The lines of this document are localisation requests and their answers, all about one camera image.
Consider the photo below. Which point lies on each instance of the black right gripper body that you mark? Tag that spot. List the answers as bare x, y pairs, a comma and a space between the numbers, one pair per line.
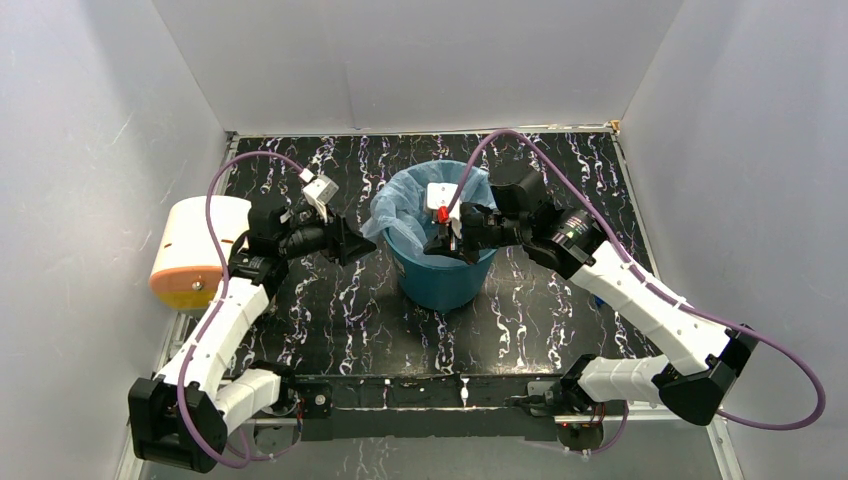
488, 231

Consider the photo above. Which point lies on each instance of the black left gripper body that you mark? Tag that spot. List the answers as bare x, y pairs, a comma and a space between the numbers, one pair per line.
309, 238

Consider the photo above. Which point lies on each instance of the teal plastic trash bin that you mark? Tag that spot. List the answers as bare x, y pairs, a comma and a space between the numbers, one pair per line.
440, 283

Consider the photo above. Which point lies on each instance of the light blue plastic bag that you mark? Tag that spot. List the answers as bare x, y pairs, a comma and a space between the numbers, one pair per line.
398, 209

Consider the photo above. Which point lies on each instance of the cream orange round container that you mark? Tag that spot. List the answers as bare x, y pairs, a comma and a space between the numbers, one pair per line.
187, 271

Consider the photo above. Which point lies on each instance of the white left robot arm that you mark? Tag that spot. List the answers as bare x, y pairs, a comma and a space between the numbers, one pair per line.
224, 257

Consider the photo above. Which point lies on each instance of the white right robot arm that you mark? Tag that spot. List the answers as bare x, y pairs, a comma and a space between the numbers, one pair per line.
699, 361

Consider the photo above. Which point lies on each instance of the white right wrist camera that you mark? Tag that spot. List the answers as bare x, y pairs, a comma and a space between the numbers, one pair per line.
438, 197

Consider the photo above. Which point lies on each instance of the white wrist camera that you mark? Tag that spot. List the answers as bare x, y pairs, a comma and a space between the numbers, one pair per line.
318, 190
438, 197

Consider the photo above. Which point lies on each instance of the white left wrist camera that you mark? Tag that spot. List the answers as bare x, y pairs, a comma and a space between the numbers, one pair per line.
318, 190

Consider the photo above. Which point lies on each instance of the black front mounting rail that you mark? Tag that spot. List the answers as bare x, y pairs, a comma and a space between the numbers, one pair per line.
526, 406

